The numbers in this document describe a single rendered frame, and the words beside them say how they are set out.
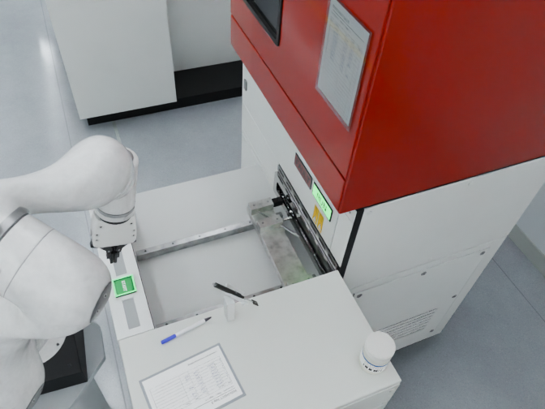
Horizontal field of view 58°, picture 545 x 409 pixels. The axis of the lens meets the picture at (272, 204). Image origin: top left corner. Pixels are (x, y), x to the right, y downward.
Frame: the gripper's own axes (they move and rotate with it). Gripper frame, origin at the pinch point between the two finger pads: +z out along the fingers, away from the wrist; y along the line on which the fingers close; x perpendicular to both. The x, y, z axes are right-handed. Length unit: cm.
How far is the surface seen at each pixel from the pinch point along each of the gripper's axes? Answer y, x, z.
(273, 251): -50, -2, 14
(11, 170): 24, -166, 119
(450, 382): -143, 35, 84
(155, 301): -13.4, -1.2, 27.3
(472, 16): -58, 15, -73
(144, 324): -6.1, 12.9, 14.6
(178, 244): -24.2, -17.0, 22.0
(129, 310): -3.4, 7.3, 15.5
